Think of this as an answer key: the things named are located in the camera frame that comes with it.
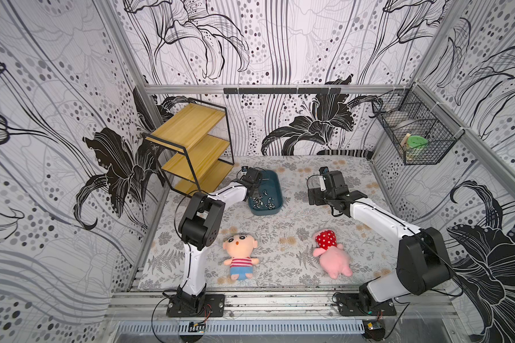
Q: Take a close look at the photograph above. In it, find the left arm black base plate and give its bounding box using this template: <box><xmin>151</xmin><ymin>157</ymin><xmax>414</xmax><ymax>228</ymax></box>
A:
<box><xmin>167</xmin><ymin>294</ymin><xmax>225</xmax><ymax>319</ymax></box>

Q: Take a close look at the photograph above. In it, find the black wire basket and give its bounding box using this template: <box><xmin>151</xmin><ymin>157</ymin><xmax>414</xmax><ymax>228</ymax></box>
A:
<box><xmin>372</xmin><ymin>89</ymin><xmax>465</xmax><ymax>165</ymax></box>

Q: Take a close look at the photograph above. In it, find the boy plush doll striped shirt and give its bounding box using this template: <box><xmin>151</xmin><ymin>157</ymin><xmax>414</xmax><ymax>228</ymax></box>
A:
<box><xmin>223</xmin><ymin>234</ymin><xmax>260</xmax><ymax>281</ymax></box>

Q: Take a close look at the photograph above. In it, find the green round lid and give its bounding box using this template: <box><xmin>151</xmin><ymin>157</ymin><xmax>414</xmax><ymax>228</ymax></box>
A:
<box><xmin>406</xmin><ymin>135</ymin><xmax>429</xmax><ymax>149</ymax></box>

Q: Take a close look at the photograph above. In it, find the wooden shelf black metal frame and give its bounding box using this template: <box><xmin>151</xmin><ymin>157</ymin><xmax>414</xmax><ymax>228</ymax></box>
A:
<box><xmin>143</xmin><ymin>98</ymin><xmax>235</xmax><ymax>195</ymax></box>

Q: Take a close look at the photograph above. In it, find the pink plush toy red hat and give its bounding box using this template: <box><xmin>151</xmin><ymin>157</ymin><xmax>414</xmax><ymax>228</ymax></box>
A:
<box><xmin>313</xmin><ymin>230</ymin><xmax>353</xmax><ymax>280</ymax></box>

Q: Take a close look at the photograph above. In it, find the pile of silver wing nuts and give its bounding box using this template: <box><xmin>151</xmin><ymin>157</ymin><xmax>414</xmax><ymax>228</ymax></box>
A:
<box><xmin>250</xmin><ymin>186</ymin><xmax>279</xmax><ymax>212</ymax></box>

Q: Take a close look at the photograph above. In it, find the white slotted cable duct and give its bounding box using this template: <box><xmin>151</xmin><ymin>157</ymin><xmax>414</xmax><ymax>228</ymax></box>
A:
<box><xmin>117</xmin><ymin>320</ymin><xmax>365</xmax><ymax>336</ymax></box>

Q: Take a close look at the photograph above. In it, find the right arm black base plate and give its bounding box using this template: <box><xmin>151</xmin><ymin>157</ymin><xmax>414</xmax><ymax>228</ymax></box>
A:
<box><xmin>333</xmin><ymin>292</ymin><xmax>397</xmax><ymax>317</ymax></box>

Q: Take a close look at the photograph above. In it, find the black wall rail bar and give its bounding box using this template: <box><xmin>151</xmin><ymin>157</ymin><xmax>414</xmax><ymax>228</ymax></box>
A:
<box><xmin>223</xmin><ymin>87</ymin><xmax>341</xmax><ymax>95</ymax></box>

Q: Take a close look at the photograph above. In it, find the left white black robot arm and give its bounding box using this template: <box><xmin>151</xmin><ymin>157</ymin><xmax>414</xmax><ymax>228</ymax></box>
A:
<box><xmin>177</xmin><ymin>167</ymin><xmax>263</xmax><ymax>297</ymax></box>

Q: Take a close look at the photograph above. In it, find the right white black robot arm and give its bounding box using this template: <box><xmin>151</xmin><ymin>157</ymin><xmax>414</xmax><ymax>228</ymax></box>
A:
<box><xmin>308</xmin><ymin>167</ymin><xmax>456</xmax><ymax>311</ymax></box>

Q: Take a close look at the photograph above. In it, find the teal plastic storage box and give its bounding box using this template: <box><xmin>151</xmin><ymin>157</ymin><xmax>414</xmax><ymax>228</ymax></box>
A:
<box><xmin>248</xmin><ymin>169</ymin><xmax>283</xmax><ymax>216</ymax></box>

